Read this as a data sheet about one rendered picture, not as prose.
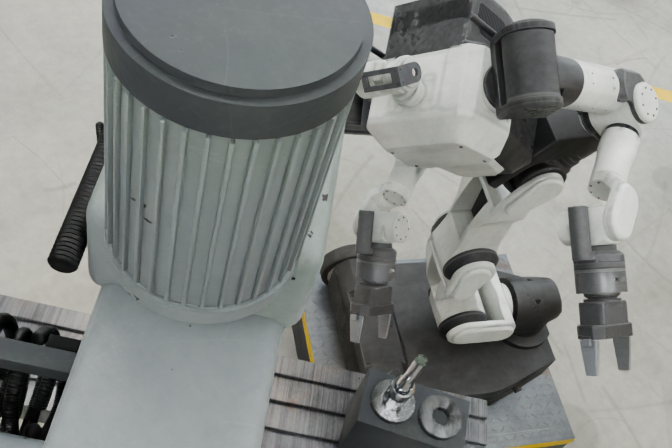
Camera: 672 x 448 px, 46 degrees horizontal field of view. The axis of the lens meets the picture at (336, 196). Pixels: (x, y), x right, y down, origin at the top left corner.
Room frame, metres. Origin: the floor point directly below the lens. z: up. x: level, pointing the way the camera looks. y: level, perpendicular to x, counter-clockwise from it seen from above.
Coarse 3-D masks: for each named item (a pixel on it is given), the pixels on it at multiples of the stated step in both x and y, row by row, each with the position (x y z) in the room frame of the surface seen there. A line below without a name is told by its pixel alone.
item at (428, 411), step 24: (360, 384) 0.78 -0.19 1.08; (384, 384) 0.76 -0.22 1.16; (360, 408) 0.70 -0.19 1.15; (384, 408) 0.71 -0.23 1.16; (408, 408) 0.73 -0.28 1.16; (432, 408) 0.74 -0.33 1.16; (456, 408) 0.76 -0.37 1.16; (360, 432) 0.67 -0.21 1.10; (384, 432) 0.67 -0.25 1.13; (408, 432) 0.68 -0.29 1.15; (432, 432) 0.70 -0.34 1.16; (456, 432) 0.71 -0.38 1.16
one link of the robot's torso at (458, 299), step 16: (432, 240) 1.33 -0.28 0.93; (432, 256) 1.30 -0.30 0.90; (432, 272) 1.31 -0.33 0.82; (464, 272) 1.18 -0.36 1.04; (480, 272) 1.19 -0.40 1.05; (432, 288) 1.31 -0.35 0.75; (448, 288) 1.18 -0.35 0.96; (464, 288) 1.18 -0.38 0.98; (432, 304) 1.31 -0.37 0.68; (448, 304) 1.24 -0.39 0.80; (464, 304) 1.27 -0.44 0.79; (480, 304) 1.32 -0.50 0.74; (448, 320) 1.25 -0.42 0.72; (464, 320) 1.26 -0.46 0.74; (480, 320) 1.28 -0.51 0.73
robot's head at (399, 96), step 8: (400, 56) 1.09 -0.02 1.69; (368, 64) 1.09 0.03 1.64; (376, 64) 1.09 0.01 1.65; (384, 64) 1.08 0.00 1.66; (392, 64) 1.07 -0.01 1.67; (376, 80) 1.06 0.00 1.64; (384, 80) 1.06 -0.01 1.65; (360, 88) 1.06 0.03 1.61; (400, 88) 1.04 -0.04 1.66; (416, 88) 1.09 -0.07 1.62; (360, 96) 1.06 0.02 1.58; (368, 96) 1.06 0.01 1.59; (376, 96) 1.06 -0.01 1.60; (392, 96) 1.08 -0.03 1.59; (400, 96) 1.08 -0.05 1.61; (408, 96) 1.08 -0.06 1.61; (400, 104) 1.08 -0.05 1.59
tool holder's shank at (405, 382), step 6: (420, 354) 0.74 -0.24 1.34; (414, 360) 0.73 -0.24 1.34; (420, 360) 0.73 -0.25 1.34; (426, 360) 0.74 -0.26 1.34; (414, 366) 0.72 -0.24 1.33; (420, 366) 0.72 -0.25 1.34; (408, 372) 0.72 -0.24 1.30; (414, 372) 0.72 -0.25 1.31; (420, 372) 0.72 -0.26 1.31; (402, 378) 0.73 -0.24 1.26; (408, 378) 0.72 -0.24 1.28; (414, 378) 0.72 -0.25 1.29; (402, 384) 0.72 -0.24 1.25; (408, 384) 0.72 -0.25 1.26; (402, 390) 0.72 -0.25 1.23; (408, 390) 0.72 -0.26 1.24
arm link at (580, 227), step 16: (576, 208) 0.97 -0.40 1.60; (592, 208) 1.00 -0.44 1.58; (560, 224) 0.99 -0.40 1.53; (576, 224) 0.95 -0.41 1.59; (592, 224) 0.97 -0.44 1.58; (560, 240) 0.97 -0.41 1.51; (576, 240) 0.93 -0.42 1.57; (592, 240) 0.95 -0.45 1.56; (608, 240) 0.95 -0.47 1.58; (576, 256) 0.91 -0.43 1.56; (592, 256) 0.91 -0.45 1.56; (608, 256) 0.92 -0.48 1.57; (624, 256) 0.95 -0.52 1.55
